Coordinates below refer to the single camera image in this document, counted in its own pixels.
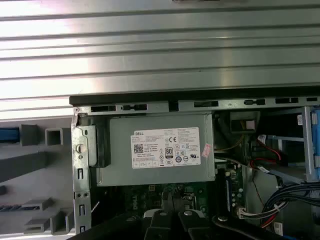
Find grey power supply unit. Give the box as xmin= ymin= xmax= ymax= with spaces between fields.
xmin=96 ymin=112 xmax=216 ymax=187

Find thin red wire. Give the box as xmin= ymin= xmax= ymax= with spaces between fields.
xmin=259 ymin=142 xmax=287 ymax=167

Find hard disk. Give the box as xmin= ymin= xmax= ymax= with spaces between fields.
xmin=0 ymin=126 xmax=20 ymax=144

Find green motherboard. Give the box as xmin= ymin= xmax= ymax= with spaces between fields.
xmin=116 ymin=159 xmax=248 ymax=226

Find black PC case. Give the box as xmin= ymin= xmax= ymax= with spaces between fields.
xmin=69 ymin=88 xmax=320 ymax=240

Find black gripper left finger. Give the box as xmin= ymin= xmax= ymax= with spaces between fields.
xmin=72 ymin=191 xmax=174 ymax=240

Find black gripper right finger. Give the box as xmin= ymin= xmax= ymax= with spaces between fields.
xmin=172 ymin=192 xmax=286 ymax=240

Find yellow wires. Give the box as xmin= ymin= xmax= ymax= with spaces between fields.
xmin=214 ymin=121 xmax=251 ymax=152

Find blue plastic drive carrier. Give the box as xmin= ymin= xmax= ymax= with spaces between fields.
xmin=309 ymin=109 xmax=320 ymax=181

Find grey metal drive cage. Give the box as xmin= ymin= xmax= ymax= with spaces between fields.
xmin=259 ymin=104 xmax=320 ymax=185

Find grey parts rack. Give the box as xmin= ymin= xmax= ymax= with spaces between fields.
xmin=0 ymin=123 xmax=76 ymax=237

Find black cable bundle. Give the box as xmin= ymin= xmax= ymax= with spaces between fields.
xmin=264 ymin=181 xmax=320 ymax=222

